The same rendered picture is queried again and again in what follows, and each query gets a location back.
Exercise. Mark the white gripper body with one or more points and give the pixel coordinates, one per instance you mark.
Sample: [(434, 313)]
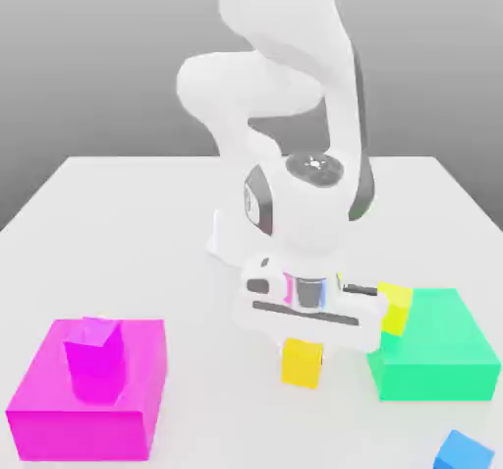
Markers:
[(306, 323)]

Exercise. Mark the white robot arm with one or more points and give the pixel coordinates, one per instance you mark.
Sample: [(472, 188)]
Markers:
[(275, 83)]

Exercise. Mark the small lime yellow cube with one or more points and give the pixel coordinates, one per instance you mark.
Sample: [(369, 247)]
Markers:
[(395, 307)]

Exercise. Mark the small blue cube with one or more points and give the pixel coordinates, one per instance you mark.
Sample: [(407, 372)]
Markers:
[(463, 453)]

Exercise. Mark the small magenta cube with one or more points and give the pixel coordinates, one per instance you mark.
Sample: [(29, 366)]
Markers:
[(96, 363)]

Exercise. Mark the large green box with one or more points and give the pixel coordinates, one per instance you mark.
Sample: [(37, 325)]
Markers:
[(432, 351)]

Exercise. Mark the large magenta box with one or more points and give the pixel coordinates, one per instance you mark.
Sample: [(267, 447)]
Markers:
[(86, 422)]

